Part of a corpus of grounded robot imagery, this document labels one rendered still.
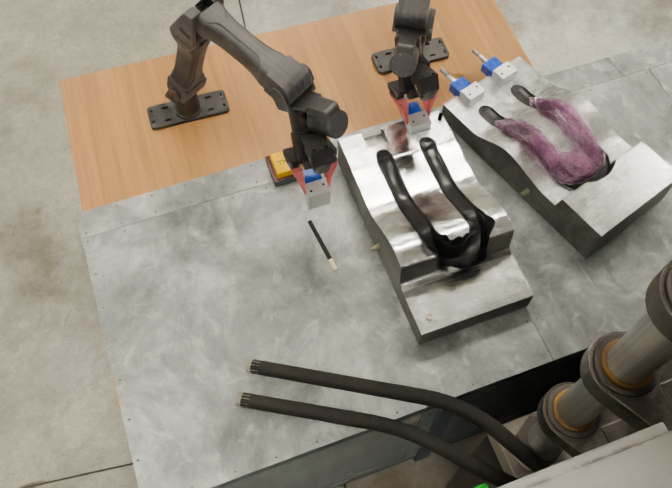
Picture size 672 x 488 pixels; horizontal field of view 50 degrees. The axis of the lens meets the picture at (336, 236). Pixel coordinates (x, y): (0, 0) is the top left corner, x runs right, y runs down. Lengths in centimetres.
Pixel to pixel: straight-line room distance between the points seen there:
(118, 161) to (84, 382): 90
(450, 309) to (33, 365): 149
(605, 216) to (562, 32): 172
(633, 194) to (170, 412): 110
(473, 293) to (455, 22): 84
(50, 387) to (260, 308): 109
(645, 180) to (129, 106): 125
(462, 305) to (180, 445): 64
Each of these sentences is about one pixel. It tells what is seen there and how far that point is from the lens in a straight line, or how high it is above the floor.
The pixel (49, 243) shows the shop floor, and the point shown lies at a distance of 275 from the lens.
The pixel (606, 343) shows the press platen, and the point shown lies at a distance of 111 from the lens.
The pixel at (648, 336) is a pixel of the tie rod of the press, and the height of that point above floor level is 143.
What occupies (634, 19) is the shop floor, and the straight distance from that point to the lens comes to 346.
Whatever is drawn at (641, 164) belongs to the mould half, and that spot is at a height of 91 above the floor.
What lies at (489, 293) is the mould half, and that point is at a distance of 158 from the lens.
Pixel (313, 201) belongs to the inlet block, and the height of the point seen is 93.
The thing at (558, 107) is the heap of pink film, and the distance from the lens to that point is 180.
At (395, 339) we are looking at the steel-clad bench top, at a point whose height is 80.
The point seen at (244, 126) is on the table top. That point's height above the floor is 80.
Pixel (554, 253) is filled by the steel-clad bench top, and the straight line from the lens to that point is 173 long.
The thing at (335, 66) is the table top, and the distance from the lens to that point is 196.
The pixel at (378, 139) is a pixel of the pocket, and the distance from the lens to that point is 174.
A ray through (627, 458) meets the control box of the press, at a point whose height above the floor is 147.
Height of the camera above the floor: 227
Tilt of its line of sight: 62 degrees down
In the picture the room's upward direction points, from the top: 1 degrees clockwise
